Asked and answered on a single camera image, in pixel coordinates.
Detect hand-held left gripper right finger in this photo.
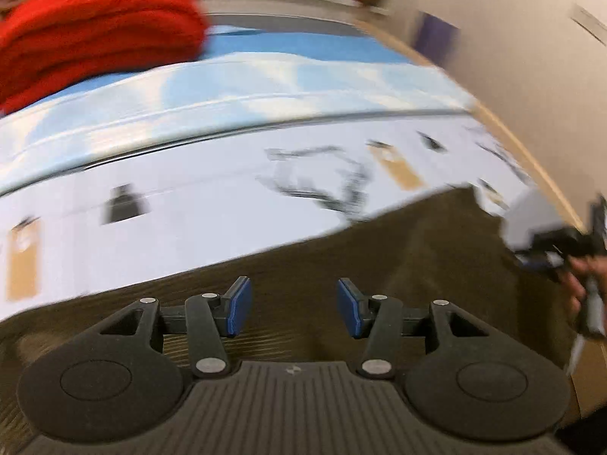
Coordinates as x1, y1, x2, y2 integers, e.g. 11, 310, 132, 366
338, 277, 494, 380

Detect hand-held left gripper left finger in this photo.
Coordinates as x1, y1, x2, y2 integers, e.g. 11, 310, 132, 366
97, 276, 252, 380

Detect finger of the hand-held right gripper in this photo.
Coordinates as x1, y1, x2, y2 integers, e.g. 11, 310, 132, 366
514, 246, 570, 278

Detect olive brown pants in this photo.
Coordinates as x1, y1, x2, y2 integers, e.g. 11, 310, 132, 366
0, 185, 582, 455

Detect person's right hand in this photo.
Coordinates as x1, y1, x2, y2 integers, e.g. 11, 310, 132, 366
565, 253, 607, 325

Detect white printed bed sheet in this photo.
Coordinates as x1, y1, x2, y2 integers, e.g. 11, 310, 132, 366
0, 116, 541, 324

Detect light blue cloud blanket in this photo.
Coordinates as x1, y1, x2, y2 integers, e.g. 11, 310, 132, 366
0, 26, 477, 196

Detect white headboard shelf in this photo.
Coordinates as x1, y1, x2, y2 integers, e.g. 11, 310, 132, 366
182, 0, 390, 35

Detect red folded blanket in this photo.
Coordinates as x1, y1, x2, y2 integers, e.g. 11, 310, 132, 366
0, 0, 210, 115

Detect wooden bed frame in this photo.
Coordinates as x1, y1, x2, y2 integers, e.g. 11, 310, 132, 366
353, 18, 607, 420

